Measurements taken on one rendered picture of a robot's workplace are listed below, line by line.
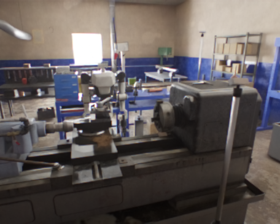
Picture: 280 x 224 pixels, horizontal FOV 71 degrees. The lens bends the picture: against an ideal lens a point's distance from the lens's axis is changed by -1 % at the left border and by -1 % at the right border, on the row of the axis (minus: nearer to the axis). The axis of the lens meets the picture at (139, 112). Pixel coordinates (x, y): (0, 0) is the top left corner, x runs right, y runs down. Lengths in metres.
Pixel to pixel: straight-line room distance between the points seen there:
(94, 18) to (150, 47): 2.52
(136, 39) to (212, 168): 7.55
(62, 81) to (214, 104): 2.48
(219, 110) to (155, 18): 7.79
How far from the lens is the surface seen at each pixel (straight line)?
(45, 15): 8.65
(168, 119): 1.56
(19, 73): 5.76
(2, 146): 1.57
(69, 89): 3.44
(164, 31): 9.27
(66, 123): 1.52
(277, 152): 3.66
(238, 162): 1.97
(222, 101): 1.62
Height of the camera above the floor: 1.63
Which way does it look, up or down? 18 degrees down
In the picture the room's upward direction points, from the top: straight up
